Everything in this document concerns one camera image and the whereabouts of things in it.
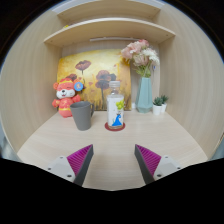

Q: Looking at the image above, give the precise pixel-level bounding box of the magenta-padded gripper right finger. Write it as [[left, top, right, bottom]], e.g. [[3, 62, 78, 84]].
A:
[[134, 143, 183, 185]]

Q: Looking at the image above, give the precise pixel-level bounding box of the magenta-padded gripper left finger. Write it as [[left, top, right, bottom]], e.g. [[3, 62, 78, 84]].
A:
[[46, 143, 95, 187]]

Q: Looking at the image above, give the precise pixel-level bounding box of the clear plastic water bottle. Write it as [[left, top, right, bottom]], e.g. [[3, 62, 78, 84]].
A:
[[106, 80, 125, 130]]

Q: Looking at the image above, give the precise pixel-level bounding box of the grey ceramic mug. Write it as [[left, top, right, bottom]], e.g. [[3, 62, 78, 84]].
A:
[[69, 100, 96, 132]]

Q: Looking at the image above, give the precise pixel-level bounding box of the flat round red coaster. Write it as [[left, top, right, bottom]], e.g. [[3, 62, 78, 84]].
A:
[[104, 121, 127, 132]]

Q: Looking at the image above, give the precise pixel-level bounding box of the small succulent in white pot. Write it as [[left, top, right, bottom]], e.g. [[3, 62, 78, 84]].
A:
[[160, 94, 170, 113], [152, 96, 164, 116]]

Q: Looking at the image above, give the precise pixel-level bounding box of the red plush toy figure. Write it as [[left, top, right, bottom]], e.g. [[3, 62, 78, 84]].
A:
[[51, 77, 84, 119]]

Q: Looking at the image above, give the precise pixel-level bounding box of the teal faceted vase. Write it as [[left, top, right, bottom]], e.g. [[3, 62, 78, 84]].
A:
[[134, 76, 154, 114]]

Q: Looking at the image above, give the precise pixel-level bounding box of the yellow poppy flower painting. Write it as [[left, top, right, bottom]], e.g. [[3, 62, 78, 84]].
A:
[[56, 49, 133, 112]]

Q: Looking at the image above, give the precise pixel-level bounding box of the pink and white flower bouquet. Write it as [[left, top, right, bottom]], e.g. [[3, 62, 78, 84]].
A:
[[120, 39, 161, 79]]

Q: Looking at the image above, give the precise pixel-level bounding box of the light wooden shelf unit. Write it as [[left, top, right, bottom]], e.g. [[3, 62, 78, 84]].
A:
[[43, 0, 177, 48]]

